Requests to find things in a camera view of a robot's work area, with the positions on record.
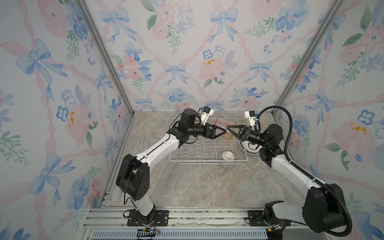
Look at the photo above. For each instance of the aluminium frame post left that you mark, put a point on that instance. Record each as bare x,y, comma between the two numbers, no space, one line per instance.
95,34

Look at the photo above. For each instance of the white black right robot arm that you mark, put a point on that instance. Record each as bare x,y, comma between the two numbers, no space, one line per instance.
324,209

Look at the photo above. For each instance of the aluminium frame post right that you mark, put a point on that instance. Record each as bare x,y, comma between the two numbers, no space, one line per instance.
328,18

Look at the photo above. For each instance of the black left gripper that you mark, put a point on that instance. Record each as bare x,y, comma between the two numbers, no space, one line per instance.
212,132

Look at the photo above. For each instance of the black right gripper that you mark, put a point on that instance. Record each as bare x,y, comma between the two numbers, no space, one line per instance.
244,133

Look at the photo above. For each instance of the aluminium frame post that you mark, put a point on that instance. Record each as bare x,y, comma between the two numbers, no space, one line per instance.
328,18
95,34

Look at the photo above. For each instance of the pink plastic cup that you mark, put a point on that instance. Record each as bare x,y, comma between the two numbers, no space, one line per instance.
223,123

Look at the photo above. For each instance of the grey vent grille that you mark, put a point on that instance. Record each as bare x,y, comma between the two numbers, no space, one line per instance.
180,234

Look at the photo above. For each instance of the yellow plastic cup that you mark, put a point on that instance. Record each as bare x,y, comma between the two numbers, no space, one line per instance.
228,136

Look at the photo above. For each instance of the small white bowl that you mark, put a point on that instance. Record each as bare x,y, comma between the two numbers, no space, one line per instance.
228,156

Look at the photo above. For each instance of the white wire dish rack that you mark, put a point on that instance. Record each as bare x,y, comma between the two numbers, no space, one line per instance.
208,152

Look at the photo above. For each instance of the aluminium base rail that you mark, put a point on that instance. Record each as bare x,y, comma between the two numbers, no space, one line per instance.
116,218

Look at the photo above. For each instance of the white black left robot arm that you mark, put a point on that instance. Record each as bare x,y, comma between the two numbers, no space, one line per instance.
185,119

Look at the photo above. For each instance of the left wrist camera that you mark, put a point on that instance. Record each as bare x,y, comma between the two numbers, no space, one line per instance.
206,112

